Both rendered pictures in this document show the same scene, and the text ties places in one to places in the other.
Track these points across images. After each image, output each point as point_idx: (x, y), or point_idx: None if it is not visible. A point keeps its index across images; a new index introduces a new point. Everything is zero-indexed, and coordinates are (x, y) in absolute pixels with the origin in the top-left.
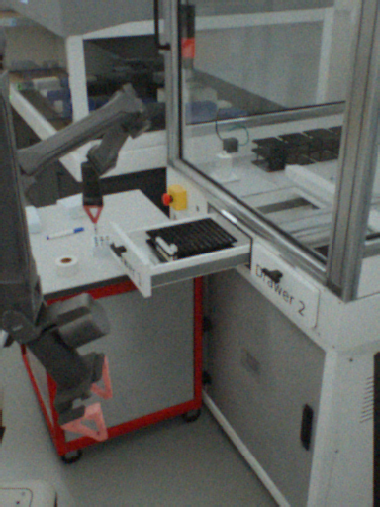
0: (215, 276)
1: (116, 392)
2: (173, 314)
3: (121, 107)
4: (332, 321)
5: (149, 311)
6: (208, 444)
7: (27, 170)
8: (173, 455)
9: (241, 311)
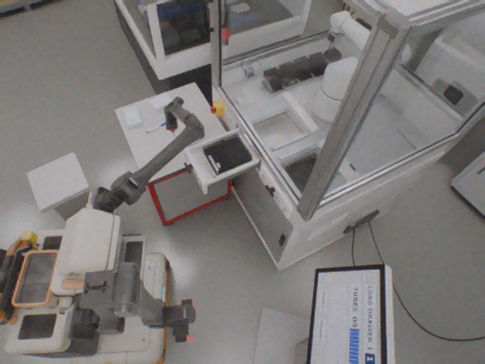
0: None
1: (189, 201)
2: None
3: (190, 138)
4: (298, 223)
5: None
6: (234, 212)
7: (141, 186)
8: (217, 219)
9: (253, 177)
